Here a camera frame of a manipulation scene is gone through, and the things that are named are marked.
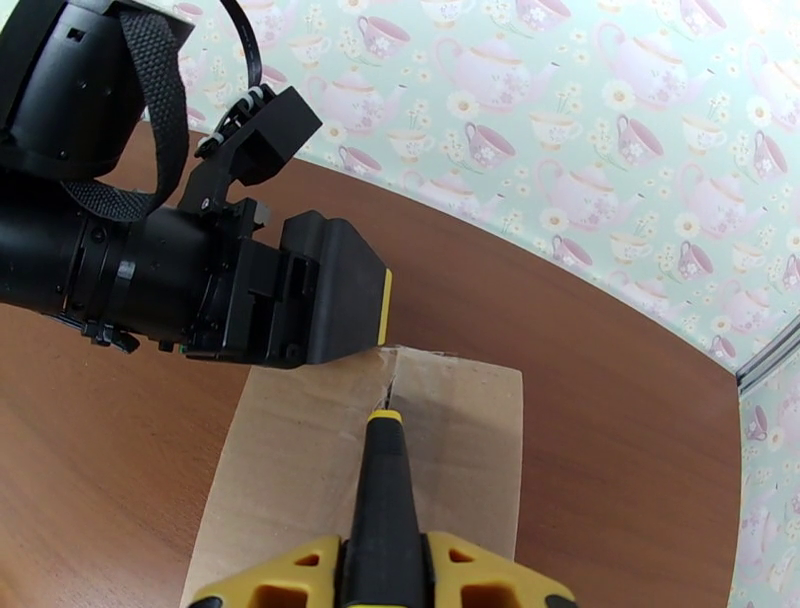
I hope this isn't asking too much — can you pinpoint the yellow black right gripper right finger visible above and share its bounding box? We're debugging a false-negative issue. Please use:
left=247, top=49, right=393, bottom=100
left=424, top=531, right=576, bottom=608

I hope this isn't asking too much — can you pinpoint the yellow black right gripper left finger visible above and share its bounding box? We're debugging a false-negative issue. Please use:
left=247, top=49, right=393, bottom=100
left=187, top=534, right=345, bottom=608

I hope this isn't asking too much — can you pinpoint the brown cardboard express box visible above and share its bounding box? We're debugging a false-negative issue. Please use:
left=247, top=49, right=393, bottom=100
left=179, top=346, right=525, bottom=608

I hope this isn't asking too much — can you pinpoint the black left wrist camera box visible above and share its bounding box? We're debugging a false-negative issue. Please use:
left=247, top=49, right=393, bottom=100
left=177, top=84, right=324, bottom=215

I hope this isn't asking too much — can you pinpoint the black braided strap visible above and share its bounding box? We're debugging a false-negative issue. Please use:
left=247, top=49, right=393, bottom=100
left=62, top=9, right=191, bottom=224

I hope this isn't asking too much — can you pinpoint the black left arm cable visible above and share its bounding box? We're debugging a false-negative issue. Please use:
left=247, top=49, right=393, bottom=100
left=217, top=0, right=265, bottom=96

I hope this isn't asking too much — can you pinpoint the aluminium corner post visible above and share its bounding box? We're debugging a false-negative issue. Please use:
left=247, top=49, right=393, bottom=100
left=734, top=323, right=800, bottom=396

